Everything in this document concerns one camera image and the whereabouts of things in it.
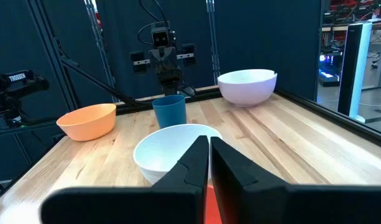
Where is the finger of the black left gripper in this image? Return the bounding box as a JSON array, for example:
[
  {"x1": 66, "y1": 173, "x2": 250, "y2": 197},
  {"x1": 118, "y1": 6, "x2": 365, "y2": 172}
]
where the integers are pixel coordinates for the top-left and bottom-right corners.
[
  {"x1": 149, "y1": 47, "x2": 166, "y2": 82},
  {"x1": 164, "y1": 46, "x2": 182, "y2": 81}
]

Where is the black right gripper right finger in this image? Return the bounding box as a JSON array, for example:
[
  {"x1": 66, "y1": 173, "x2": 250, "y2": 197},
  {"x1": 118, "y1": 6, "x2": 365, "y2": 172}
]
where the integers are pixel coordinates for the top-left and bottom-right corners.
[{"x1": 210, "y1": 136, "x2": 381, "y2": 224}]

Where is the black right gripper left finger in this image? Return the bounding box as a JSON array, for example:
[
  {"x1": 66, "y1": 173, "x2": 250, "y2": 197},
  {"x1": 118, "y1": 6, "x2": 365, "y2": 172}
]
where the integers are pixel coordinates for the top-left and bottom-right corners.
[{"x1": 40, "y1": 134, "x2": 209, "y2": 224}]

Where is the white ribbed bowl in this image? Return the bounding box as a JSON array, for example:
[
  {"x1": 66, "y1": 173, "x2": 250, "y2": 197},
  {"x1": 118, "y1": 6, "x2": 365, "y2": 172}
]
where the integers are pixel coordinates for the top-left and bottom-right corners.
[{"x1": 133, "y1": 123, "x2": 224, "y2": 186}]

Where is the red bowl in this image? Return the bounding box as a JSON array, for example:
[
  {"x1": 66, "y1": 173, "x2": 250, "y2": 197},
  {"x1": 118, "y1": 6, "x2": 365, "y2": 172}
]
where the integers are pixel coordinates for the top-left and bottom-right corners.
[{"x1": 204, "y1": 184, "x2": 224, "y2": 224}]

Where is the pale pink bowl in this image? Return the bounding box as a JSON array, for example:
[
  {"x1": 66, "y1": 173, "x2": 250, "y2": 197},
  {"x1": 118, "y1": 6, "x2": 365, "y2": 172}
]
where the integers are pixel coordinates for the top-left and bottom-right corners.
[{"x1": 217, "y1": 68, "x2": 278, "y2": 108}]

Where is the orange bowl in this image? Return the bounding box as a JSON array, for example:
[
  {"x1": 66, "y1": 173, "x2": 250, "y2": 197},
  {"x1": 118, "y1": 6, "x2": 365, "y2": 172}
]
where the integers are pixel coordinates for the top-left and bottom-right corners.
[{"x1": 55, "y1": 103, "x2": 117, "y2": 142}]

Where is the dark blue cup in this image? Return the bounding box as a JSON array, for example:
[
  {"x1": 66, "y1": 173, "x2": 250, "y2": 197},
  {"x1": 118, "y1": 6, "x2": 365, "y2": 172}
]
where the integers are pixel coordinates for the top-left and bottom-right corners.
[{"x1": 152, "y1": 95, "x2": 188, "y2": 129}]

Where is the black Trossen-labelled device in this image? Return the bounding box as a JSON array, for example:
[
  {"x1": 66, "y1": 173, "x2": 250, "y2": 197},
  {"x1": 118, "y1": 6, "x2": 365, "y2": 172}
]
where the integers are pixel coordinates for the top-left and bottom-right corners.
[{"x1": 0, "y1": 69, "x2": 50, "y2": 128}]

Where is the blue-lit black machine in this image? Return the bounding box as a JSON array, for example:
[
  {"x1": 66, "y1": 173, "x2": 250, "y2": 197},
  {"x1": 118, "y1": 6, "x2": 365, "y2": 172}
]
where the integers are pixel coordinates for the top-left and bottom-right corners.
[{"x1": 318, "y1": 51, "x2": 342, "y2": 88}]

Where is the white and black tower fan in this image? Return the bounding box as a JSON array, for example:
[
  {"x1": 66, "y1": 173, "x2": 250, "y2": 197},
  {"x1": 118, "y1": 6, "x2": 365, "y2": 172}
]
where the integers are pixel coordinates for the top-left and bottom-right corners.
[{"x1": 337, "y1": 21, "x2": 374, "y2": 124}]

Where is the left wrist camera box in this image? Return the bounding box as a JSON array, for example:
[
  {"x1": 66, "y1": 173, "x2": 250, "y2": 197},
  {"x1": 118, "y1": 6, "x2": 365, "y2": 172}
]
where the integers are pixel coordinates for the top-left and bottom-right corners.
[{"x1": 150, "y1": 21, "x2": 173, "y2": 48}]

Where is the black left camera cable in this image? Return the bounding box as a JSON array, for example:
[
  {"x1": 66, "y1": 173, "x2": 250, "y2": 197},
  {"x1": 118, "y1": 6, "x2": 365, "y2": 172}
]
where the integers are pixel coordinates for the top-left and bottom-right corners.
[{"x1": 137, "y1": 0, "x2": 170, "y2": 46}]

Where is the dark blue partition wall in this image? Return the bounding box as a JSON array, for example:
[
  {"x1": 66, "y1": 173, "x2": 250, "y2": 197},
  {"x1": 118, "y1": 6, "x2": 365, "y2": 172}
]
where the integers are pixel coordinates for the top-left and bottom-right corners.
[{"x1": 0, "y1": 0, "x2": 323, "y2": 181}]

